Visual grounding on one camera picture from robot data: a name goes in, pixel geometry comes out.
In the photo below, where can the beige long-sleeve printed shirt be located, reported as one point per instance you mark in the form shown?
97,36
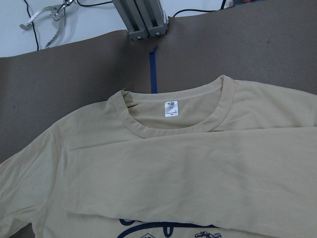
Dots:
230,159

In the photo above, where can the metal reacher grabber tool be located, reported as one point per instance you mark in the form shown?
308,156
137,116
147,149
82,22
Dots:
57,14

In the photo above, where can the aluminium frame post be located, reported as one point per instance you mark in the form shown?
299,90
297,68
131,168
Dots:
143,18

